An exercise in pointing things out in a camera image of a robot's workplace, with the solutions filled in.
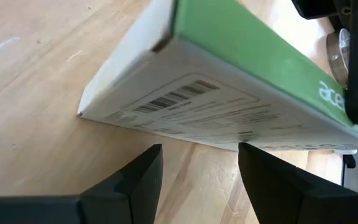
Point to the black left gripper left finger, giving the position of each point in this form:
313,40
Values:
126,199

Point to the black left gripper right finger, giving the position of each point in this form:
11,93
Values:
284,199

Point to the white and green acer box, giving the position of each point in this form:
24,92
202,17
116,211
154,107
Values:
213,93

